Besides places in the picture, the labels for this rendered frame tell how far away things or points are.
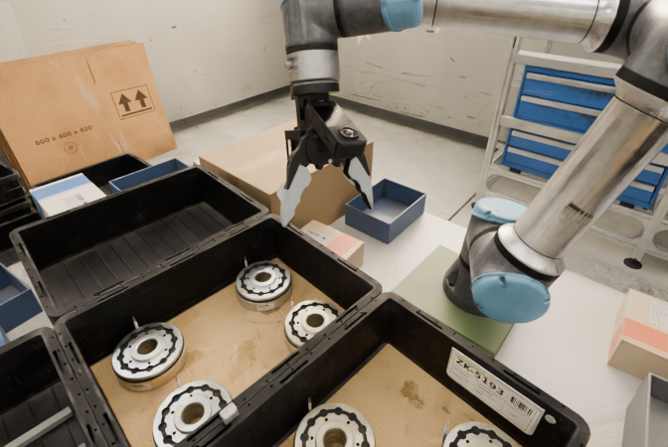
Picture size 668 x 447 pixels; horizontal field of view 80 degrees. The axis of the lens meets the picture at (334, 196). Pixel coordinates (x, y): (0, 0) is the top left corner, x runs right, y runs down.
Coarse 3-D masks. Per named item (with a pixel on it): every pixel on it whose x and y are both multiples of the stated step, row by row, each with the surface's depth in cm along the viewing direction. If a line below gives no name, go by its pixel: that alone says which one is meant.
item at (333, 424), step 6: (336, 420) 51; (324, 426) 51; (330, 426) 51; (336, 426) 51; (342, 426) 51; (348, 426) 51; (318, 432) 50; (324, 432) 50; (342, 432) 51; (348, 432) 50; (318, 438) 50; (348, 438) 50; (318, 444) 49; (348, 444) 49
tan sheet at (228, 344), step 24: (312, 288) 76; (192, 312) 71; (216, 312) 71; (240, 312) 71; (264, 312) 71; (288, 312) 71; (192, 336) 67; (216, 336) 67; (240, 336) 67; (264, 336) 67; (192, 360) 63; (216, 360) 63; (240, 360) 63; (264, 360) 63; (120, 384) 60; (168, 384) 60; (240, 384) 60; (120, 408) 56; (144, 408) 56; (144, 432) 54
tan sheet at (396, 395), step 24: (384, 360) 63; (408, 360) 63; (360, 384) 60; (384, 384) 60; (408, 384) 60; (432, 384) 60; (360, 408) 56; (384, 408) 56; (408, 408) 56; (432, 408) 56; (456, 408) 56; (384, 432) 54; (408, 432) 54; (432, 432) 54; (504, 432) 54
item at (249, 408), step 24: (360, 312) 59; (408, 312) 59; (336, 336) 55; (456, 336) 55; (312, 360) 52; (480, 360) 52; (288, 384) 49; (528, 384) 49; (240, 408) 46; (552, 408) 47; (216, 432) 44; (576, 432) 44
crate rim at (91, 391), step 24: (264, 216) 79; (216, 240) 73; (312, 240) 73; (168, 264) 67; (120, 288) 63; (72, 312) 59; (72, 360) 52; (288, 360) 52; (264, 384) 49; (96, 408) 46; (120, 432) 44; (192, 432) 44
